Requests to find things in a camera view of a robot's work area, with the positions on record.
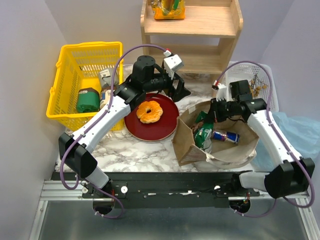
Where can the yellow plastic shopping basket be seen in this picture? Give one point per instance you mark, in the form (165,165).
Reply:
(77,68)

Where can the orange fluffy food item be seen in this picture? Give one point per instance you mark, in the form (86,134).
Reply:
(149,112)

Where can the brown paper grocery bag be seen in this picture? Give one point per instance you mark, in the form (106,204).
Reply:
(224,154)

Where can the blue drink can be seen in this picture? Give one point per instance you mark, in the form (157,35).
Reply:
(226,136)

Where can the brown longan fruit bunch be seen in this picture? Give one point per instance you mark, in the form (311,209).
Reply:
(256,86)

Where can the green wrapped food package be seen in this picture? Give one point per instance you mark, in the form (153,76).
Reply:
(88,100)

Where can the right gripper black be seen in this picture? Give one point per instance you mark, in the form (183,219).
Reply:
(215,107)

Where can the aluminium frame profile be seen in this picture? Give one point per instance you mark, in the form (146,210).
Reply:
(52,190)

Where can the light blue plastic bag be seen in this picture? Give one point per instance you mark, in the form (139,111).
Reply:
(302,132)

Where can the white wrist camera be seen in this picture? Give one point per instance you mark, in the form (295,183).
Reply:
(172,64)
(221,91)

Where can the white plastic mesh basket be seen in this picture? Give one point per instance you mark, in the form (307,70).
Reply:
(246,71)

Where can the green snack packet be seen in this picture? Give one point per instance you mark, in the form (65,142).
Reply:
(202,130)

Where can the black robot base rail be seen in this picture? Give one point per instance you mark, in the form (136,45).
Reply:
(168,190)

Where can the red round lacquer tray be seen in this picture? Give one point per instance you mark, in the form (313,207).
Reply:
(156,131)

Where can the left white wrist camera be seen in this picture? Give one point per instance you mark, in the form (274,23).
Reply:
(172,64)

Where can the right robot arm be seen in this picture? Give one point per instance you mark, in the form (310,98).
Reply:
(291,173)

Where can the grey wrapped food package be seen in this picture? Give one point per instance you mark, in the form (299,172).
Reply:
(105,77)

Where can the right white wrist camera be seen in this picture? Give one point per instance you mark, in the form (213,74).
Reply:
(221,91)

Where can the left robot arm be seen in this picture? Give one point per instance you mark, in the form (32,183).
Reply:
(75,150)

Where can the beige wrapped food package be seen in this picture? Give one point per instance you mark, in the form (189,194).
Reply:
(105,96)

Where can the wooden shelf rack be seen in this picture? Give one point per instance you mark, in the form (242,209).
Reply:
(205,40)

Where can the yellow snack bag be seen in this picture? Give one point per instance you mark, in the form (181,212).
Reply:
(168,9)

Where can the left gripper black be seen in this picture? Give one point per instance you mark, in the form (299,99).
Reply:
(180,92)

